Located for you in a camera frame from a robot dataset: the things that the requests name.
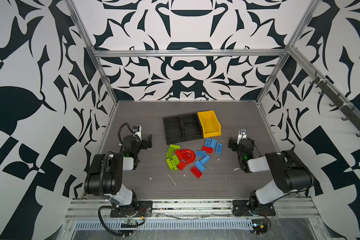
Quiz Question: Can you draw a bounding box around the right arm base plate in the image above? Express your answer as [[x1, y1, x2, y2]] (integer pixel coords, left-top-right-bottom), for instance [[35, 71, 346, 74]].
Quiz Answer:
[[232, 200, 276, 217]]

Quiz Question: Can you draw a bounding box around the green brick lower left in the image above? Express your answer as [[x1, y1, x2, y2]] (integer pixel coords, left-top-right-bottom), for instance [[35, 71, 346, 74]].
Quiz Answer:
[[166, 159, 177, 171]]

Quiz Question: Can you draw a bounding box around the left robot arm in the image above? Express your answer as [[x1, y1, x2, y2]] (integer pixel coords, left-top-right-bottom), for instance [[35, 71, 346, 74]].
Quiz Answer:
[[84, 123, 152, 211]]

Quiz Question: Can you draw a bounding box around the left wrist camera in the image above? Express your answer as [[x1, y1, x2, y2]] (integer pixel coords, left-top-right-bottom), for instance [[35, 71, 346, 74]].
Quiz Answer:
[[132, 125, 142, 141]]

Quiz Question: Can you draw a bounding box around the left black bin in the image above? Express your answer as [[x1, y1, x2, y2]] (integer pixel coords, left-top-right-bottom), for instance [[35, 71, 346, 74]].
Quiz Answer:
[[163, 116, 186, 145]]

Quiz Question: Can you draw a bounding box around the green brick upper left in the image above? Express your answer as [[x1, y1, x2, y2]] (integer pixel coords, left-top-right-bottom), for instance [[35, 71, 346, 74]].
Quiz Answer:
[[166, 148, 175, 159]]

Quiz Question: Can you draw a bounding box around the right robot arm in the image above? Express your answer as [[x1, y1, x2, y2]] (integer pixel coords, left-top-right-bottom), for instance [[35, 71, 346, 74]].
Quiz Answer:
[[228, 138, 315, 210]]

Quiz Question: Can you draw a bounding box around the black bin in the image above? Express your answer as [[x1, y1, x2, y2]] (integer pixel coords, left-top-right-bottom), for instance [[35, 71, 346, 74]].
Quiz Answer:
[[181, 113, 204, 141], [163, 116, 186, 145]]

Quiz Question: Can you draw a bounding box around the aluminium front rail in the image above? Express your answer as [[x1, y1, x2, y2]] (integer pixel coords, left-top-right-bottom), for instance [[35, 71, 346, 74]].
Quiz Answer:
[[65, 198, 320, 220]]

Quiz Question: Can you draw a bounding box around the white cable duct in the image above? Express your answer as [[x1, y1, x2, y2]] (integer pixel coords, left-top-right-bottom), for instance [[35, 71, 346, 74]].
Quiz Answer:
[[75, 219, 253, 231]]

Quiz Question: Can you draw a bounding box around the wall hook rail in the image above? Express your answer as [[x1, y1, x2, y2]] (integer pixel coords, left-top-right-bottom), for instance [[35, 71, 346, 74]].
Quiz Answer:
[[310, 71, 360, 138]]

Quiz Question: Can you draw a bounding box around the green brick middle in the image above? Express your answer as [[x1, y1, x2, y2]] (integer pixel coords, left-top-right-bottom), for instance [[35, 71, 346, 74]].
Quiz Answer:
[[171, 155, 180, 169]]

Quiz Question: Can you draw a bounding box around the green brick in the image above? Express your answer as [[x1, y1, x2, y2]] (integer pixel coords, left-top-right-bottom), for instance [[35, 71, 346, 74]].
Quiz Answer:
[[166, 148, 175, 159], [170, 145, 181, 150], [166, 159, 177, 171], [171, 155, 180, 169]]

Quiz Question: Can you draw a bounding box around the right black bin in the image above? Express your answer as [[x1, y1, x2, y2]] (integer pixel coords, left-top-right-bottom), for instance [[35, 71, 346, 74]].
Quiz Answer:
[[181, 113, 204, 141]]

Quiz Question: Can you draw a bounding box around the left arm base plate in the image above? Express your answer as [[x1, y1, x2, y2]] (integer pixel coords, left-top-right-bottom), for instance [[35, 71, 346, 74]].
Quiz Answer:
[[110, 201, 153, 218]]

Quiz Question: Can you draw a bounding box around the yellow bin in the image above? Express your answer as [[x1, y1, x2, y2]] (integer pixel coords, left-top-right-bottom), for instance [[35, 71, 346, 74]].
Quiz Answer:
[[197, 111, 222, 139]]

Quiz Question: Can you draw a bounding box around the red brick front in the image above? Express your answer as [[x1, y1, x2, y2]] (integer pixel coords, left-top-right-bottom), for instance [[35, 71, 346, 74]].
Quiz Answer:
[[191, 167, 203, 179]]

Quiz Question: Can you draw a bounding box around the green brick top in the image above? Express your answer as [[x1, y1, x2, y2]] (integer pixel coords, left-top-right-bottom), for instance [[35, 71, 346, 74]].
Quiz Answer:
[[170, 145, 181, 150]]

